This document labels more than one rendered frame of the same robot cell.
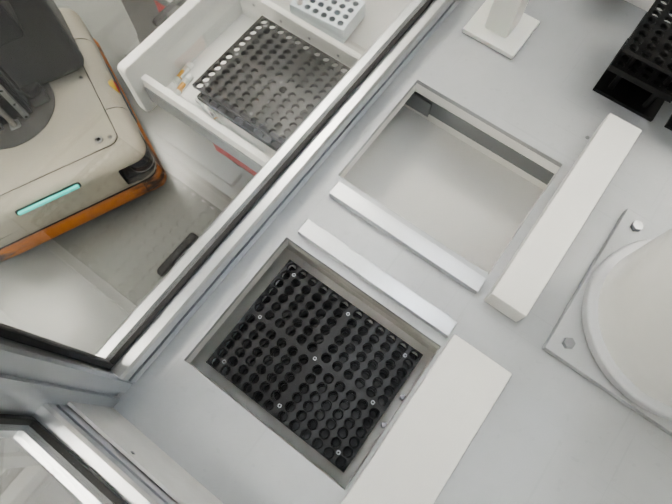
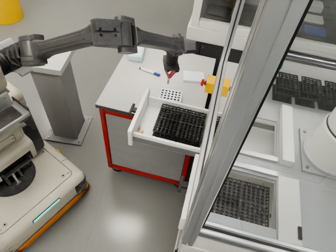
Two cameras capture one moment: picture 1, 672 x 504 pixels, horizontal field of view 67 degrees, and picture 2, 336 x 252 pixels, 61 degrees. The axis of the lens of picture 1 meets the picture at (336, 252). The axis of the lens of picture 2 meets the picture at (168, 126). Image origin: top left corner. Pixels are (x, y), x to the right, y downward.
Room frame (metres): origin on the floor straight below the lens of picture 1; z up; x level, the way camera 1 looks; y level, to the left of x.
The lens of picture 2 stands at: (-0.21, 0.54, 1.92)
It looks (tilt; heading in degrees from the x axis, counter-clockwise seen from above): 51 degrees down; 332
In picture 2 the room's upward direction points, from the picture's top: 7 degrees clockwise
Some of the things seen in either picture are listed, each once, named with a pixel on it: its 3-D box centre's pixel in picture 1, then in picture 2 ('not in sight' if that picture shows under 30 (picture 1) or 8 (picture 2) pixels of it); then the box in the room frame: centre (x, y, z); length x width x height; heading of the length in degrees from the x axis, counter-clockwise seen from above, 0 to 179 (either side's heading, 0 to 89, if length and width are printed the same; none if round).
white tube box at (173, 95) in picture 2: not in sight; (170, 97); (0.80, 0.02, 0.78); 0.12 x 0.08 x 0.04; 58
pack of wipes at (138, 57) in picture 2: not in sight; (136, 51); (1.24, 0.07, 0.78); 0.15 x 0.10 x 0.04; 151
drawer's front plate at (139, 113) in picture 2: not in sight; (139, 115); (0.65, 0.25, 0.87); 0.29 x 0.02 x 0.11; 144
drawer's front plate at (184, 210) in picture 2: not in sight; (189, 190); (0.21, 0.19, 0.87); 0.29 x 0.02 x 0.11; 144
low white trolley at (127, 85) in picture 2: not in sight; (158, 119); (0.98, 0.00, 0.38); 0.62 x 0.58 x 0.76; 144
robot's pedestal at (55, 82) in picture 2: not in sight; (59, 96); (1.42, 0.60, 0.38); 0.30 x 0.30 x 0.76; 60
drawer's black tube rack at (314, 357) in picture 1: (315, 361); not in sight; (0.10, 0.03, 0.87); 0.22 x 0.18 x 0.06; 54
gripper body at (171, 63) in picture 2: not in sight; (171, 59); (0.77, 0.05, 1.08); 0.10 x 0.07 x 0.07; 167
